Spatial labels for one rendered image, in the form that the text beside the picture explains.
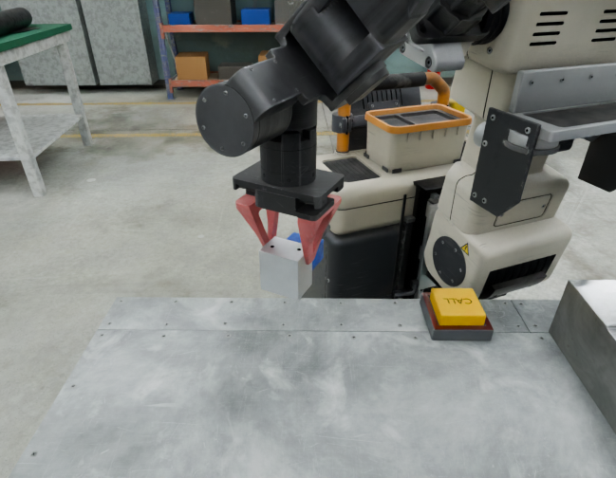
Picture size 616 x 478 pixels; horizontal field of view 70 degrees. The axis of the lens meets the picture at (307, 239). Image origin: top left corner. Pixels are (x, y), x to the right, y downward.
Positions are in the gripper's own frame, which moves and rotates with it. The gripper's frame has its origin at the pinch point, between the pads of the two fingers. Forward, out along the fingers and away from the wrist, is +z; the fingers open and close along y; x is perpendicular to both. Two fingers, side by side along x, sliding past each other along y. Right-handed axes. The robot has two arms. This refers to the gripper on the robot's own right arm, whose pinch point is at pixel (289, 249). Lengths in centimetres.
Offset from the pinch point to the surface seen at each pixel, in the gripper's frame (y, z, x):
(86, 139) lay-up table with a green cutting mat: -298, 89, 192
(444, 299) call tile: 16.4, 11.2, 14.4
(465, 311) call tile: 19.4, 11.2, 13.1
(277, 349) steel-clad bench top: -1.3, 15.2, -1.2
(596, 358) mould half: 34.3, 10.3, 10.4
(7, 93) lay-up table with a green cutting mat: -244, 31, 111
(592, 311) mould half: 32.8, 6.1, 13.3
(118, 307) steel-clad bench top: -26.6, 15.3, -4.8
